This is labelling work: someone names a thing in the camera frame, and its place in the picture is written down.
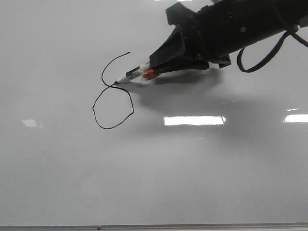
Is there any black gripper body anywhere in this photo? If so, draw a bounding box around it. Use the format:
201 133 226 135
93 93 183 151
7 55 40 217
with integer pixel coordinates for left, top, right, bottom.
166 0 308 68

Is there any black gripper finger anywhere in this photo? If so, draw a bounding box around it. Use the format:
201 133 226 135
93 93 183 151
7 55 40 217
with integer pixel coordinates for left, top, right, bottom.
154 60 209 73
150 26 198 67

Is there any black whiteboard marker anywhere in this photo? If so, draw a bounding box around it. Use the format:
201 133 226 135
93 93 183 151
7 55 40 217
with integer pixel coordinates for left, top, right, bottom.
114 62 151 84

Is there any red marker holder clip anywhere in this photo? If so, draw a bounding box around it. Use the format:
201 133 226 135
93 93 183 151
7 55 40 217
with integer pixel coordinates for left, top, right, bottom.
142 69 161 80

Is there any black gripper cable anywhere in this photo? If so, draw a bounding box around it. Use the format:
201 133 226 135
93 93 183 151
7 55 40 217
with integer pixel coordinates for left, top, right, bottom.
236 0 308 73

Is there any white whiteboard with metal frame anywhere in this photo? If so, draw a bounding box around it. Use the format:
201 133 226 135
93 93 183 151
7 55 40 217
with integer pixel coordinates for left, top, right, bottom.
0 0 308 226

